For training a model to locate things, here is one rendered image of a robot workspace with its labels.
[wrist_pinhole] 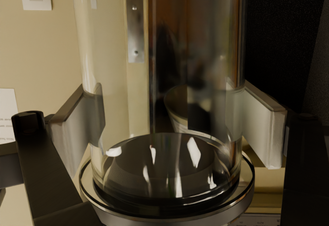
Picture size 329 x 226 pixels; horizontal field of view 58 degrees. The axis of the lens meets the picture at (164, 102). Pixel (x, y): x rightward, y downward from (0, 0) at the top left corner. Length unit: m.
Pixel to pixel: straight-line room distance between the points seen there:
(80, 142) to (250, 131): 0.09
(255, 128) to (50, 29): 0.71
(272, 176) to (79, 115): 0.31
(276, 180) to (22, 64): 0.68
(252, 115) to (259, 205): 0.27
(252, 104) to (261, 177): 0.27
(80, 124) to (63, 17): 0.65
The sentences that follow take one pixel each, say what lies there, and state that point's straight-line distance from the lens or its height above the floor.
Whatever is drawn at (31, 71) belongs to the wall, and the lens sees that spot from 0.86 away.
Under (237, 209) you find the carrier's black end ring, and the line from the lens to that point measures 0.16.
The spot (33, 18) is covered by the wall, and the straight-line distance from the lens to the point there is 0.83.
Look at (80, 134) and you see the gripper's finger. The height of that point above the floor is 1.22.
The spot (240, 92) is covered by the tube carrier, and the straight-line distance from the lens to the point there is 0.15.
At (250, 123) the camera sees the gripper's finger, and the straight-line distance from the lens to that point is 0.17.
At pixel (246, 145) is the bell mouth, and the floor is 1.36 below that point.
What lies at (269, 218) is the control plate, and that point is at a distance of 0.42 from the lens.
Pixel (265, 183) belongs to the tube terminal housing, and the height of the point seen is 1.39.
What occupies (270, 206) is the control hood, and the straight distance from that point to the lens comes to 0.42.
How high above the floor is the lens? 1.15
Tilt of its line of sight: 22 degrees up
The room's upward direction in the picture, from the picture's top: 179 degrees counter-clockwise
